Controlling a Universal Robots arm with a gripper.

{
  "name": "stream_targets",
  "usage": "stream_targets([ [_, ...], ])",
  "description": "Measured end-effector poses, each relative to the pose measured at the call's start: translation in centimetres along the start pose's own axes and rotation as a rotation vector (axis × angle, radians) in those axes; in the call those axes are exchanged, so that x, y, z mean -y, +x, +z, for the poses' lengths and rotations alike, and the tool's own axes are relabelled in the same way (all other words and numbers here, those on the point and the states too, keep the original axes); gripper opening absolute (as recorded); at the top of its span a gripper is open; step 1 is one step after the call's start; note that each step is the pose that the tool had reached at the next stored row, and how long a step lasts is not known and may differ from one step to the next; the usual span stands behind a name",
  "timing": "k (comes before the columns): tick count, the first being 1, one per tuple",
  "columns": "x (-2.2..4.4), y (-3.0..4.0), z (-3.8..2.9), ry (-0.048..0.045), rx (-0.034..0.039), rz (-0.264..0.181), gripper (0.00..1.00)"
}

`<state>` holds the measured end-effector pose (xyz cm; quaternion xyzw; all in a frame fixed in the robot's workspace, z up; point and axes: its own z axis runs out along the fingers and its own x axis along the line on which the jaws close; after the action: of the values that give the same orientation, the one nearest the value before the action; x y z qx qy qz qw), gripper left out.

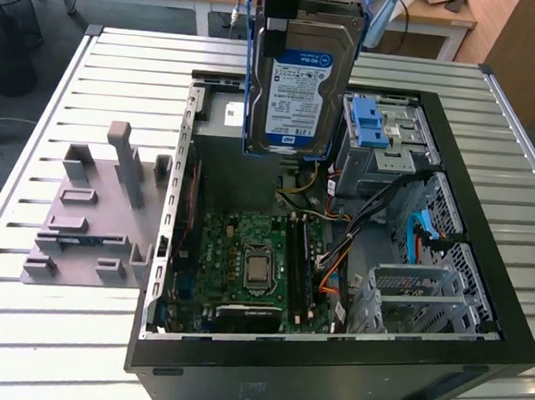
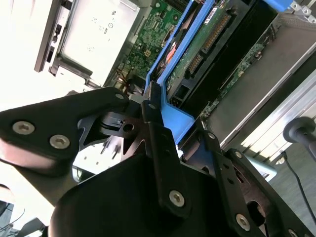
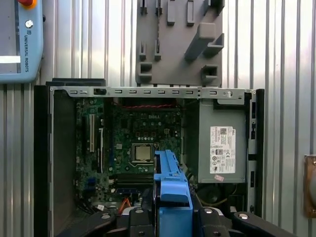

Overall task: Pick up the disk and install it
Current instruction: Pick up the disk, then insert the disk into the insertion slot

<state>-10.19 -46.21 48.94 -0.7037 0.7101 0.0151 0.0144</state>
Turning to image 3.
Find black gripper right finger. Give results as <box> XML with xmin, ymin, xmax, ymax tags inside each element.
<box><xmin>194</xmin><ymin>207</ymin><xmax>298</xmax><ymax>237</ymax></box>

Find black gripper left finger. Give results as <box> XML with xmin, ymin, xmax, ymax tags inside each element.
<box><xmin>55</xmin><ymin>207</ymin><xmax>155</xmax><ymax>237</ymax></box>

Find hard disk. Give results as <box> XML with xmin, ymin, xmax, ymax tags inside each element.
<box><xmin>152</xmin><ymin>149</ymin><xmax>195</xmax><ymax>237</ymax></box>

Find metal socket cover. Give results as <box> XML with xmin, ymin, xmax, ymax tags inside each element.
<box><xmin>130</xmin><ymin>142</ymin><xmax>158</xmax><ymax>166</ymax></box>

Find silver CPU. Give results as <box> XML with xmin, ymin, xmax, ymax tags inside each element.
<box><xmin>134</xmin><ymin>144</ymin><xmax>156</xmax><ymax>162</ymax></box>

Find grey power supply unit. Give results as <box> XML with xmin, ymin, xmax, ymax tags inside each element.
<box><xmin>197</xmin><ymin>98</ymin><xmax>248</xmax><ymax>185</ymax></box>

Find green motherboard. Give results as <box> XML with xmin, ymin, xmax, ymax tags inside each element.
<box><xmin>75</xmin><ymin>97</ymin><xmax>185</xmax><ymax>207</ymax></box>

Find white expansion slot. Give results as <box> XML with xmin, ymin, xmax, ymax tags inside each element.
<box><xmin>89</xmin><ymin>113</ymin><xmax>96</xmax><ymax>153</ymax></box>

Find black PC case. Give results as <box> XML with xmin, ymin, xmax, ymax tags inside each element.
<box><xmin>33</xmin><ymin>78</ymin><xmax>265</xmax><ymax>237</ymax></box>

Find grey parts rack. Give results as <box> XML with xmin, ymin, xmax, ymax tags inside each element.
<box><xmin>135</xmin><ymin>0</ymin><xmax>226</xmax><ymax>87</ymax></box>

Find pale blue teach pendant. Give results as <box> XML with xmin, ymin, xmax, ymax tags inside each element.
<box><xmin>0</xmin><ymin>0</ymin><xmax>45</xmax><ymax>84</ymax></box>

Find RAM stick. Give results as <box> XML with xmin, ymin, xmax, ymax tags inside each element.
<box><xmin>155</xmin><ymin>0</ymin><xmax>161</xmax><ymax>54</ymax></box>

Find orange power wire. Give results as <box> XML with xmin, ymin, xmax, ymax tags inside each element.
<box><xmin>118</xmin><ymin>197</ymin><xmax>132</xmax><ymax>214</ymax></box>

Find black wire bundle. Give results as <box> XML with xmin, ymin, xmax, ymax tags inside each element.
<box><xmin>74</xmin><ymin>199</ymin><xmax>117</xmax><ymax>217</ymax></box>

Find red twisted wire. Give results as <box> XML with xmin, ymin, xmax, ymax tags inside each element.
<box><xmin>120</xmin><ymin>105</ymin><xmax>183</xmax><ymax>110</ymax></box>

